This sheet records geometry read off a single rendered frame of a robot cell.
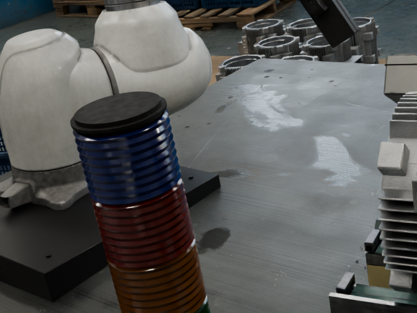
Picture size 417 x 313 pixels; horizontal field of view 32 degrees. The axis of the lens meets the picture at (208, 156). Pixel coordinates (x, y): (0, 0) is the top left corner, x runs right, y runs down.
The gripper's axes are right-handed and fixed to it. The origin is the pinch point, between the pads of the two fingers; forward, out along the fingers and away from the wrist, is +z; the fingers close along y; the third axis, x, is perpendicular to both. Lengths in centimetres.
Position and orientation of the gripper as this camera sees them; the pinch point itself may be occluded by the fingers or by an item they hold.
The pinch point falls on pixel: (326, 10)
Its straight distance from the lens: 76.8
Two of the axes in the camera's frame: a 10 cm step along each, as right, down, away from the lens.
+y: 4.9, -4.3, 7.6
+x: -6.5, 4.0, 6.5
